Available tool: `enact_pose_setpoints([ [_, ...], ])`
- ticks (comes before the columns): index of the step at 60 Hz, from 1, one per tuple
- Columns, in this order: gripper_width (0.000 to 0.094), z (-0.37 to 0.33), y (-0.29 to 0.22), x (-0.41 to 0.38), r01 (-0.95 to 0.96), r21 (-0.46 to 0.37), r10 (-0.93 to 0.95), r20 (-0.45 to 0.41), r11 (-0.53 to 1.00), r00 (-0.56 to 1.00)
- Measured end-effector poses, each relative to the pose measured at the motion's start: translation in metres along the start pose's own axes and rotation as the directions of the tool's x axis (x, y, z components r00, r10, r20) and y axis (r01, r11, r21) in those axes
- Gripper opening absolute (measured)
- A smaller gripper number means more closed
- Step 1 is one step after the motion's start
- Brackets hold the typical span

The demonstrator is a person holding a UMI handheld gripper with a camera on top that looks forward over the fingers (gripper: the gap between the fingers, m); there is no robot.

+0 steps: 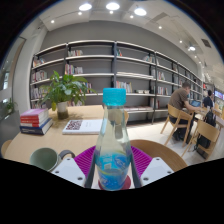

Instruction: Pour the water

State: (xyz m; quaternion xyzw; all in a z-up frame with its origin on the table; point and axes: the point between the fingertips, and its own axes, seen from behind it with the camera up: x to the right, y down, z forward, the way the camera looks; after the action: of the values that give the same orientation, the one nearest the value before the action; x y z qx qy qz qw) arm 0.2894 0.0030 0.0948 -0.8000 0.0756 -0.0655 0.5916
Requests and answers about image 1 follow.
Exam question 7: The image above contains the pink book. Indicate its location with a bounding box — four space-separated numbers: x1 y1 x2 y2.
19 108 50 120

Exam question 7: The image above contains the potted green plant, white pot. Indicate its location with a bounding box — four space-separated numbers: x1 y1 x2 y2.
39 69 98 120

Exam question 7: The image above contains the grey-green patterned mug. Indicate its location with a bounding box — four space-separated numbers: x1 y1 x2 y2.
29 147 76 173

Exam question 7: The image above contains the group of round ceiling lights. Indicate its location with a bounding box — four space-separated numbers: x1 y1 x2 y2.
49 1 198 53

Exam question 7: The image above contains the black backpack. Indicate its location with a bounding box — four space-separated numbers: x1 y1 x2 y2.
195 110 218 150

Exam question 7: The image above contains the dark blue book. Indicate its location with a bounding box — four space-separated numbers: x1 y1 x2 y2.
19 118 54 136

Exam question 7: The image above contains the red book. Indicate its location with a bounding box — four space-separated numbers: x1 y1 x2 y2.
20 114 51 128

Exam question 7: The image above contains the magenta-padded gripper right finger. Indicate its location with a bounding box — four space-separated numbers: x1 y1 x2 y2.
130 145 175 189

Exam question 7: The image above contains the person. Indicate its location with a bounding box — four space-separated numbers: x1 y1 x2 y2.
168 81 203 141
201 89 216 111

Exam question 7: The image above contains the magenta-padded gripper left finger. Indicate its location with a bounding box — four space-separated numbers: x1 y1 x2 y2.
51 145 98 189

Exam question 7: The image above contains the group of wooden chairs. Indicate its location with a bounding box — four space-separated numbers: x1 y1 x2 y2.
159 103 224 158

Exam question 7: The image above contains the flat round red coaster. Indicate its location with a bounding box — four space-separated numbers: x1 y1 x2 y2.
98 174 132 191

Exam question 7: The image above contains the clear bottle with blue cap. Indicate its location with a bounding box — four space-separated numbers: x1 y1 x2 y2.
94 87 133 192

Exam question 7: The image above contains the open laptop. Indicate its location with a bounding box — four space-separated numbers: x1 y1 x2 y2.
189 99 202 108

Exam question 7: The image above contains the green plant in planter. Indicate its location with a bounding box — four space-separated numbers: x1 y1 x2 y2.
3 99 18 116

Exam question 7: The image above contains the curved-back wooden chair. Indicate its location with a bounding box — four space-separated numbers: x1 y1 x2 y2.
129 139 188 173
0 139 13 158
123 109 130 125

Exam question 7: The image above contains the grey shelf unit with books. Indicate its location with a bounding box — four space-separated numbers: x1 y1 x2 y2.
29 39 205 124

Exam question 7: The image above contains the white book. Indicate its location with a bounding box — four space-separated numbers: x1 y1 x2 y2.
62 118 104 136

